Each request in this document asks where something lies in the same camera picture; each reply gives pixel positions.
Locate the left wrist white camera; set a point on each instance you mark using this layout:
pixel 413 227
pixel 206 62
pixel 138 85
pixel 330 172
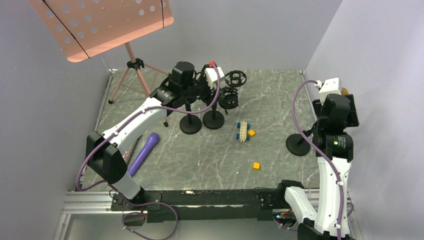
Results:
pixel 214 74

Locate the wrist white camera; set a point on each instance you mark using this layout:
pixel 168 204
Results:
pixel 214 74
pixel 329 86

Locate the purple microphone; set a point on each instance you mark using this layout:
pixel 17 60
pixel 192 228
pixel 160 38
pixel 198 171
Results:
pixel 152 140

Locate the gold microphone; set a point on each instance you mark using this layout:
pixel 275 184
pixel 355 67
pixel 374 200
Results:
pixel 344 91

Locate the black round-base desk mic stand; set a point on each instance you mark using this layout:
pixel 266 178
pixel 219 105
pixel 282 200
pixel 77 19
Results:
pixel 190 124

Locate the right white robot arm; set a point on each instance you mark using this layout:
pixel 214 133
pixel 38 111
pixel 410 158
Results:
pixel 335 152

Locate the rhinestone silver microphone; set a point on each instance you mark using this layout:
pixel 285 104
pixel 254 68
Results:
pixel 129 152

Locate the pink perforated music stand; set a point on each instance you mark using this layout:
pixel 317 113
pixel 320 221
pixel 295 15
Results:
pixel 86 28

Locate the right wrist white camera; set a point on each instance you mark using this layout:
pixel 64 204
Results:
pixel 329 86

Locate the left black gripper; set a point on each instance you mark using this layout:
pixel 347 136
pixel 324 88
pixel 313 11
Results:
pixel 207 98

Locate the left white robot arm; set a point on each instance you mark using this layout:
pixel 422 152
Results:
pixel 104 151

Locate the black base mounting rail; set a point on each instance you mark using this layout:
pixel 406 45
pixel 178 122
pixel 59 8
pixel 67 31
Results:
pixel 187 205

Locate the toy brick car blue wheels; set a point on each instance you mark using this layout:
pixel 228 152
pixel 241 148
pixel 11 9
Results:
pixel 244 128

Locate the yellow cube on table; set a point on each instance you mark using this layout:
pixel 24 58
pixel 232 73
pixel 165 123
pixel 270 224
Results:
pixel 256 166

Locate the purple mic black stand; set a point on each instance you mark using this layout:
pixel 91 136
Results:
pixel 213 119

